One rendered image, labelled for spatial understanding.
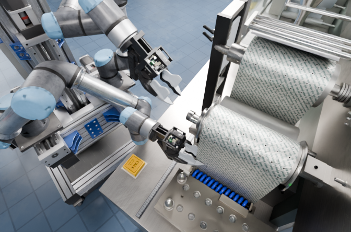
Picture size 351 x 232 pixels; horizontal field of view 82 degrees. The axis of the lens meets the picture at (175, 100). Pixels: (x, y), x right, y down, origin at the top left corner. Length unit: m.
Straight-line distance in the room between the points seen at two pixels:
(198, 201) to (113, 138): 1.24
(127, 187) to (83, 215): 1.04
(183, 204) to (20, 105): 0.62
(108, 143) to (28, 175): 0.76
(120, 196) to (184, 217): 0.30
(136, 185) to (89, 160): 0.96
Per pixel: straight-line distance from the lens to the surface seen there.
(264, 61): 0.67
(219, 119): 0.58
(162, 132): 0.74
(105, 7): 0.57
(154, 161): 0.95
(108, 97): 0.89
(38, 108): 0.78
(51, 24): 0.70
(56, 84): 0.81
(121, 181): 0.95
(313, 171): 0.62
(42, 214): 2.08
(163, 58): 0.55
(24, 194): 2.22
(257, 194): 0.74
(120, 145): 1.82
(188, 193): 0.77
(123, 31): 0.55
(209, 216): 0.77
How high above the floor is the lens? 1.78
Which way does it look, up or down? 51 degrees down
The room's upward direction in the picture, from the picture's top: straight up
